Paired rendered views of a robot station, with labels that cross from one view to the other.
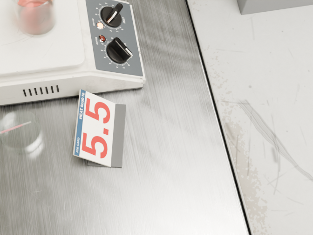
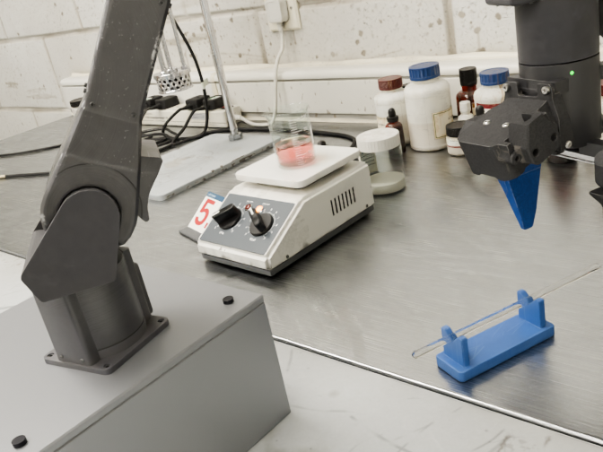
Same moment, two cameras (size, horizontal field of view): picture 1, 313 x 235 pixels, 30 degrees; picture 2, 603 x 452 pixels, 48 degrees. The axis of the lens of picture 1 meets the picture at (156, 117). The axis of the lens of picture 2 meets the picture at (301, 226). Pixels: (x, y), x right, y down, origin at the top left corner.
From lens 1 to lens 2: 1.19 m
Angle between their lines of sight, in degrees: 90
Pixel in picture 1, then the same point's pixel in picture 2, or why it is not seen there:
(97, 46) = (245, 200)
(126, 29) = (243, 239)
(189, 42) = not seen: hidden behind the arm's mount
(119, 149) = (188, 232)
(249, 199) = not seen: hidden behind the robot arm
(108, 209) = (171, 221)
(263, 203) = not seen: hidden behind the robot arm
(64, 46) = (258, 169)
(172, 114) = (161, 265)
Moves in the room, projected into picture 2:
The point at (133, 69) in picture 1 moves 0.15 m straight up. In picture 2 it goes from (209, 231) to (178, 112)
